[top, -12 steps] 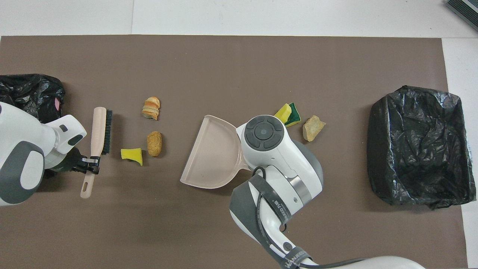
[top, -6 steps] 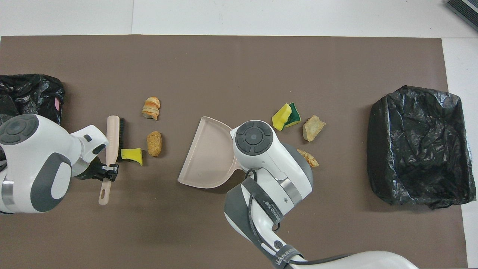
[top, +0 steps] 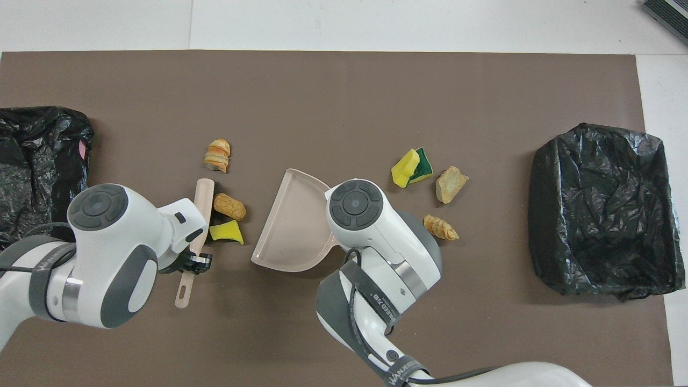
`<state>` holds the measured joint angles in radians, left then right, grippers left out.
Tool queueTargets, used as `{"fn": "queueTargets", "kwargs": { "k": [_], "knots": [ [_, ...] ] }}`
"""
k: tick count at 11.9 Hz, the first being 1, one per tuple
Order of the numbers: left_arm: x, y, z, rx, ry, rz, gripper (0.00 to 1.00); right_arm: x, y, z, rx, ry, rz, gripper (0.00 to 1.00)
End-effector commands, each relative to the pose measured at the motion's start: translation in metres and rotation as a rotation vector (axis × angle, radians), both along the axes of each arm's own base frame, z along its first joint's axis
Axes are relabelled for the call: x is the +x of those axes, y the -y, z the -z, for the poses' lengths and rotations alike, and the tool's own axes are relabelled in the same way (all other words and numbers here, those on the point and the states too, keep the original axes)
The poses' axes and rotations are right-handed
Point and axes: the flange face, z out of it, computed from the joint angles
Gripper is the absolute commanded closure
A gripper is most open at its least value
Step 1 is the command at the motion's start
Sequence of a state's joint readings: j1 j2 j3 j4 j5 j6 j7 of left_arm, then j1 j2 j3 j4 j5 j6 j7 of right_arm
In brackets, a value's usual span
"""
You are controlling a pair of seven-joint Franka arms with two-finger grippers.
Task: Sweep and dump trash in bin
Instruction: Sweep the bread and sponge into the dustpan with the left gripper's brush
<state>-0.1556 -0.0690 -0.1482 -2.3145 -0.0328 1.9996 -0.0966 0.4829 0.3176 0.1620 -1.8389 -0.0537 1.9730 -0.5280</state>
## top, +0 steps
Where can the black bag lined bin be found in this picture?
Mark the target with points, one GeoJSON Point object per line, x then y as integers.
{"type": "Point", "coordinates": [602, 215]}

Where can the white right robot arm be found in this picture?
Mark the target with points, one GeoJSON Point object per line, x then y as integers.
{"type": "Point", "coordinates": [376, 226]}

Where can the ridged croissant piece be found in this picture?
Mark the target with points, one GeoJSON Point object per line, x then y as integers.
{"type": "Point", "coordinates": [439, 227]}

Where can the thick yellow sponge chunk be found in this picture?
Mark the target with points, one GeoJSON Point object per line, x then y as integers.
{"type": "Point", "coordinates": [405, 169]}

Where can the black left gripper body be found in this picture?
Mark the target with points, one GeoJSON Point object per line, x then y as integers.
{"type": "Point", "coordinates": [205, 269]}

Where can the small yellow green sponge wedge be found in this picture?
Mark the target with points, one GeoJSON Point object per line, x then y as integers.
{"type": "Point", "coordinates": [226, 231]}

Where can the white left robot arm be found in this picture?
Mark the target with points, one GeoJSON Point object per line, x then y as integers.
{"type": "Point", "coordinates": [118, 252]}

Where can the beige plastic dustpan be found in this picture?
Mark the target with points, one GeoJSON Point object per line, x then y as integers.
{"type": "Point", "coordinates": [293, 226]}

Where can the beige brush black bristles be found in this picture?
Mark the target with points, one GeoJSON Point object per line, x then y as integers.
{"type": "Point", "coordinates": [204, 193]}

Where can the tan bread chunk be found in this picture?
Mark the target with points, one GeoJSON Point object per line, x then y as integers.
{"type": "Point", "coordinates": [450, 184]}

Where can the striped bread slice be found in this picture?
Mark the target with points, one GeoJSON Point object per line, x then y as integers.
{"type": "Point", "coordinates": [217, 156]}

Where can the green topped sponge piece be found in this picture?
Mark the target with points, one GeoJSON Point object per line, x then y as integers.
{"type": "Point", "coordinates": [424, 165]}

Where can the brown table mat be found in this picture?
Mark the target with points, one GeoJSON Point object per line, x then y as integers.
{"type": "Point", "coordinates": [322, 80]}

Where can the black bag bin pink tag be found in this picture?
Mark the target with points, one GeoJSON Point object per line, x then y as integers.
{"type": "Point", "coordinates": [43, 150]}

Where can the grey vent grille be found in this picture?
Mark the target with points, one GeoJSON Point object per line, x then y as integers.
{"type": "Point", "coordinates": [669, 12]}

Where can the brown bread roll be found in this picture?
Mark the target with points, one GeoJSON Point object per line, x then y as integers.
{"type": "Point", "coordinates": [230, 207]}

